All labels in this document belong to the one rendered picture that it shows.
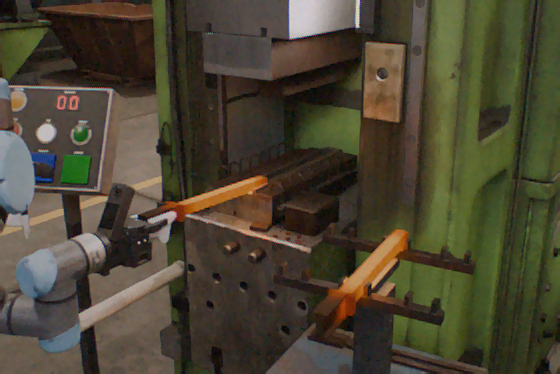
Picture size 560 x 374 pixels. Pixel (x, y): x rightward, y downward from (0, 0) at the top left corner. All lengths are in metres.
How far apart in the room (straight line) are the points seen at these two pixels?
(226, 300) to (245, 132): 0.49
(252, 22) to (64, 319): 0.75
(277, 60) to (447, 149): 0.43
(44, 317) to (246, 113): 0.89
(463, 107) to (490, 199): 0.50
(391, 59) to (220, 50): 0.40
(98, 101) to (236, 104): 0.37
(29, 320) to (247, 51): 0.74
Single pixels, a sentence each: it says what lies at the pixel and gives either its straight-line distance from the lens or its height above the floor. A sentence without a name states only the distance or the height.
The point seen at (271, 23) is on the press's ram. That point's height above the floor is 1.40.
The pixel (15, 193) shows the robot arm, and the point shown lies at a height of 1.24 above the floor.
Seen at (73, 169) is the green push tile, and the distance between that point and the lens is 1.85.
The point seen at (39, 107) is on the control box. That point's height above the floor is 1.15.
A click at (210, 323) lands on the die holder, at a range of 1.83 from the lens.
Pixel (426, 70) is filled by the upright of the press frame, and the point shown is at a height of 1.30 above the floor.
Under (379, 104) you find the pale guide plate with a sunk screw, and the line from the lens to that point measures 1.55.
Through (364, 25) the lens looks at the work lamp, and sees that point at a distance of 1.53.
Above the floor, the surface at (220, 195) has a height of 1.02.
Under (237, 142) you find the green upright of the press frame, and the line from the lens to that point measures 1.91.
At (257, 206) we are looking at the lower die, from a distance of 1.66.
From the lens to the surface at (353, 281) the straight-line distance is 1.19.
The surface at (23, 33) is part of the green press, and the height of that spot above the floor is 0.82.
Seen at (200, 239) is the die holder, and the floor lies 0.86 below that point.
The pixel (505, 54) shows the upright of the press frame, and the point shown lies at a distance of 1.85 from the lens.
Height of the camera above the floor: 1.55
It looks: 20 degrees down
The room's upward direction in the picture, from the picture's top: straight up
